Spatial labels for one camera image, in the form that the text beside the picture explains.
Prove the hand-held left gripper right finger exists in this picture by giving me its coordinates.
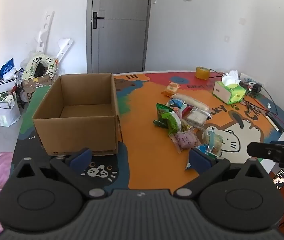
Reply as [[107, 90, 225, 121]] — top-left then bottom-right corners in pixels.
[[173, 147, 268, 200]]

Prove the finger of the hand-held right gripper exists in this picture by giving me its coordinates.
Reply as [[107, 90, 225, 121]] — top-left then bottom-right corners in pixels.
[[247, 142, 281, 161]]

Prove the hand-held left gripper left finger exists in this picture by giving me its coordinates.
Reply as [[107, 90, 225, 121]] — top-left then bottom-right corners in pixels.
[[15, 147, 107, 200]]

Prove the small teal snack packet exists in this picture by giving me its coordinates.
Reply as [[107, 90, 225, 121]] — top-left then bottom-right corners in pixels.
[[186, 144, 218, 170]]

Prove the pink snack packet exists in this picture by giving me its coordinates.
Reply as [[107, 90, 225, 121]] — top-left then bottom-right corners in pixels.
[[169, 129, 199, 154]]

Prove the green white clear snack packet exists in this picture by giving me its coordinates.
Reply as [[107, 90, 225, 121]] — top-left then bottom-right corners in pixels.
[[202, 127, 223, 156]]

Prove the yellow snack packet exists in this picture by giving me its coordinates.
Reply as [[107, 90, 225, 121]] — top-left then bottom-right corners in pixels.
[[179, 119, 196, 132]]

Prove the clear packet of white blocks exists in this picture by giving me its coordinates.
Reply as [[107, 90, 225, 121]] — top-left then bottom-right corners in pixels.
[[183, 107, 211, 128]]

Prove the light green snack packet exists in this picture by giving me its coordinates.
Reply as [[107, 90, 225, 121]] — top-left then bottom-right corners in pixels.
[[161, 111, 182, 135]]

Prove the red snack packet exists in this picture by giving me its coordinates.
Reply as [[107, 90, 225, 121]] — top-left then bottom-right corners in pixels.
[[179, 105, 193, 118]]

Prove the long pale snack packet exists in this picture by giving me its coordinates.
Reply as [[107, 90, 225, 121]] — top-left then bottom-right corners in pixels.
[[171, 93, 210, 111]]

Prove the dark green snack packet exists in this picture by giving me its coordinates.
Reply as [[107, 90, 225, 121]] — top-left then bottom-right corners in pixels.
[[153, 103, 175, 128]]

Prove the orange cracker packet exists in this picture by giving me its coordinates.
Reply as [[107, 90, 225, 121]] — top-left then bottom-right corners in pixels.
[[161, 82, 180, 97]]

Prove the phone with lit screen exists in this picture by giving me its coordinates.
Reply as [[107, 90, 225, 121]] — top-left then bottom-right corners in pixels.
[[272, 169, 284, 190]]

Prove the white black pen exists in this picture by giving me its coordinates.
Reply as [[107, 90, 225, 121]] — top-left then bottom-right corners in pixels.
[[265, 112, 284, 133]]

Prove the colourful cartoon table mat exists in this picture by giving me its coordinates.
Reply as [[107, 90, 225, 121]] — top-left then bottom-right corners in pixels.
[[12, 71, 284, 193]]

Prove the green tissue box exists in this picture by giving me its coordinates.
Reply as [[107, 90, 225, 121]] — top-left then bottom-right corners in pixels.
[[212, 70, 247, 105]]

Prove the white power strip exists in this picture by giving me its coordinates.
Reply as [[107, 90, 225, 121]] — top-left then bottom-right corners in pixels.
[[239, 73, 265, 90]]

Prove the yellow tape roll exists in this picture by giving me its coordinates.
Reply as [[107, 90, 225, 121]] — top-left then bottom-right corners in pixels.
[[195, 66, 210, 80]]

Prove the printed brown cardboard box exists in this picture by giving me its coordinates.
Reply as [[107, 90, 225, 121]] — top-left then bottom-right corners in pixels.
[[22, 76, 56, 103]]

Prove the white plastic bag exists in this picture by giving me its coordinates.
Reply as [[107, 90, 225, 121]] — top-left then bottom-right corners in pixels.
[[0, 92, 22, 127]]

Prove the short white holed board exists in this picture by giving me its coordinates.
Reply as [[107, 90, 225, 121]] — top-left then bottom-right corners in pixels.
[[55, 38, 74, 63]]

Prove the blue white bag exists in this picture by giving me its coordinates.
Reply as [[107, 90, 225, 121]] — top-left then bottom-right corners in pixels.
[[0, 59, 17, 80]]

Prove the grey door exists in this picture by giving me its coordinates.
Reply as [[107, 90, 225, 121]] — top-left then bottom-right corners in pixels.
[[87, 0, 154, 74]]

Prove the tall white holed board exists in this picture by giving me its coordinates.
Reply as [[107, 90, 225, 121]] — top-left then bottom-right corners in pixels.
[[35, 10, 55, 55]]

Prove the red wire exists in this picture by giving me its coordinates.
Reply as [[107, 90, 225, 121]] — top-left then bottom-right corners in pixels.
[[243, 99, 284, 133]]

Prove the black cable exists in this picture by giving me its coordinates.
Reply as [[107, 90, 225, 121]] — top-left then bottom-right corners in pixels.
[[208, 69, 284, 140]]

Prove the panda print seat ring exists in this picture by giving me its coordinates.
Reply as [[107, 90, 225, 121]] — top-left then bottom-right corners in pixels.
[[22, 51, 58, 80]]

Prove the black door handle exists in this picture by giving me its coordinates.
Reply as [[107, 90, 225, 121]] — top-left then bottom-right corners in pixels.
[[92, 12, 105, 29]]

